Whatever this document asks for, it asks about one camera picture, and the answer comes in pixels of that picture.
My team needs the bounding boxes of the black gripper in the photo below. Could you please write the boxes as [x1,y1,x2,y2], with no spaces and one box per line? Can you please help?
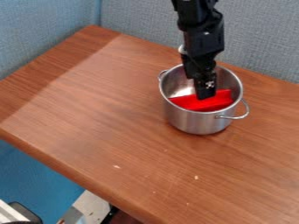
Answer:
[171,0,224,100]

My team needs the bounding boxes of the red rectangular block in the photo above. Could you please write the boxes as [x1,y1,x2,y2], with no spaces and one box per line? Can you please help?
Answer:
[170,89,234,112]

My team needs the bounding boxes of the stainless steel pot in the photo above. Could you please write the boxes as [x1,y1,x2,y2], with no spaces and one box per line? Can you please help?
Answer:
[158,65,250,135]

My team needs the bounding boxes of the white object at corner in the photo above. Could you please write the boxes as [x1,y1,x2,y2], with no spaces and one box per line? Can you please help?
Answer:
[0,200,28,224]

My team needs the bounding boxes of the black chair part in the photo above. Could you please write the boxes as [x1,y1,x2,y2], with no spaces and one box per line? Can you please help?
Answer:
[7,201,43,224]

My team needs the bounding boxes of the white table leg bracket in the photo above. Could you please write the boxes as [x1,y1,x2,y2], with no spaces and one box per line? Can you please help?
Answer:
[58,191,110,224]

